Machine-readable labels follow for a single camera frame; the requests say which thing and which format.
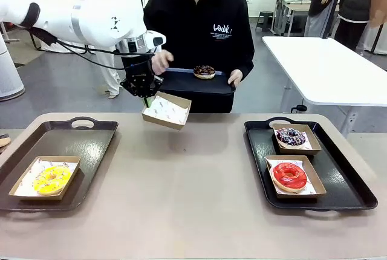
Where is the dark plastic stool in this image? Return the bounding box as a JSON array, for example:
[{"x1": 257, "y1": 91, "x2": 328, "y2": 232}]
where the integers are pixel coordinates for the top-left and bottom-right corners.
[{"x1": 255, "y1": 10, "x2": 275, "y2": 33}]

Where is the dark purple sprinkled donut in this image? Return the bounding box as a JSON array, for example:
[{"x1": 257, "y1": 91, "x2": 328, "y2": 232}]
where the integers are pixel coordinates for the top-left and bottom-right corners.
[{"x1": 275, "y1": 127, "x2": 306, "y2": 149}]

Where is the red glazed donut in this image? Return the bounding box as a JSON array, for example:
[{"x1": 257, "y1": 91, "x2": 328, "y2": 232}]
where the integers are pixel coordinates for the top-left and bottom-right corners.
[{"x1": 271, "y1": 162, "x2": 308, "y2": 193}]

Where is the small black tray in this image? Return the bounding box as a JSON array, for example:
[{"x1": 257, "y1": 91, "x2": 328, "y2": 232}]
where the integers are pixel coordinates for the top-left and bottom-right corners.
[{"x1": 155, "y1": 67, "x2": 236, "y2": 95}]

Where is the brown plastic serving tray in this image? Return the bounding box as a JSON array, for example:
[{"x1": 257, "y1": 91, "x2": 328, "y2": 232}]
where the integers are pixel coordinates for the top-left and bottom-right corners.
[{"x1": 0, "y1": 117, "x2": 119, "y2": 212}]

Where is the large white table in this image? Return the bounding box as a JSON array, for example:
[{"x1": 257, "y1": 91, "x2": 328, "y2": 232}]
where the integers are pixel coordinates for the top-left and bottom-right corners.
[{"x1": 261, "y1": 36, "x2": 387, "y2": 134}]

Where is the black slanted stand pole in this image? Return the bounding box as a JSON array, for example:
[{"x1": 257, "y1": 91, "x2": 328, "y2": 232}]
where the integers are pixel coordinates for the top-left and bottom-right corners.
[{"x1": 320, "y1": 0, "x2": 348, "y2": 39}]

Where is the person's left hand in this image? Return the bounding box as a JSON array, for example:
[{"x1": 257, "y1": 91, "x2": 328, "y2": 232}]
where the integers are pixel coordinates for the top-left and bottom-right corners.
[{"x1": 227, "y1": 69, "x2": 244, "y2": 86}]

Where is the chocolate sprinkled donut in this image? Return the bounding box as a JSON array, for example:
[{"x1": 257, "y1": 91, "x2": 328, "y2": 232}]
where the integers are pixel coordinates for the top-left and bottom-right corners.
[{"x1": 193, "y1": 65, "x2": 216, "y2": 80}]

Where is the grey metal leg table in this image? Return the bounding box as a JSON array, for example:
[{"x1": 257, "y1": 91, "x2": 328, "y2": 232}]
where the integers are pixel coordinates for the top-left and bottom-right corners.
[{"x1": 270, "y1": 0, "x2": 314, "y2": 37}]

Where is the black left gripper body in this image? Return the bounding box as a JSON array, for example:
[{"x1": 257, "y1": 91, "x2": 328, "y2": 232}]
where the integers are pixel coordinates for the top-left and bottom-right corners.
[{"x1": 122, "y1": 55, "x2": 154, "y2": 94}]

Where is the large black handled tray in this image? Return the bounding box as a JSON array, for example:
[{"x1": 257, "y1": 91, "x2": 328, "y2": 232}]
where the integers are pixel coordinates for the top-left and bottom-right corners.
[{"x1": 244, "y1": 117, "x2": 379, "y2": 212}]

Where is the person's right hand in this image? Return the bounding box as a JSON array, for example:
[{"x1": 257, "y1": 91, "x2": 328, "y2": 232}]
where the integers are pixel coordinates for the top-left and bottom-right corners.
[{"x1": 151, "y1": 50, "x2": 175, "y2": 76}]

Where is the white cylindrical air purifier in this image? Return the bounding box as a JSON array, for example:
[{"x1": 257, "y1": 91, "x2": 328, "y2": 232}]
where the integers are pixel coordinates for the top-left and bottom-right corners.
[{"x1": 0, "y1": 34, "x2": 25, "y2": 102}]

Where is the brown cardboard food tray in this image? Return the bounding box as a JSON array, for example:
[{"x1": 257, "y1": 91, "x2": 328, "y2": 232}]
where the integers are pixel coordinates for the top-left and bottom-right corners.
[
  {"x1": 272, "y1": 123, "x2": 322, "y2": 155},
  {"x1": 265, "y1": 154, "x2": 327, "y2": 200},
  {"x1": 8, "y1": 155, "x2": 82, "y2": 201},
  {"x1": 141, "y1": 91, "x2": 192, "y2": 131}
]

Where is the person in black sweatshirt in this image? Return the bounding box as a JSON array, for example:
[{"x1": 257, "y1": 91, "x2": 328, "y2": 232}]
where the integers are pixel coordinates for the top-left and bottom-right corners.
[{"x1": 143, "y1": 0, "x2": 255, "y2": 114}]

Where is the mannequin with orange scarf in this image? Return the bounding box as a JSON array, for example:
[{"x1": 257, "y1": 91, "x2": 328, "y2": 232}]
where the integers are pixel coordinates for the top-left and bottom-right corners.
[{"x1": 334, "y1": 0, "x2": 387, "y2": 52}]

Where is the yellow sprinkled donut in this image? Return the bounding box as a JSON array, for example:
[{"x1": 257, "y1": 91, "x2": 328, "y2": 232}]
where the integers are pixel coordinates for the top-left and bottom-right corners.
[{"x1": 32, "y1": 166, "x2": 73, "y2": 197}]

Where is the person's left forearm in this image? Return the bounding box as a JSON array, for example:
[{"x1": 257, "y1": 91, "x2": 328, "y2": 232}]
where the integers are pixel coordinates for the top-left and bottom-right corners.
[{"x1": 237, "y1": 54, "x2": 255, "y2": 78}]

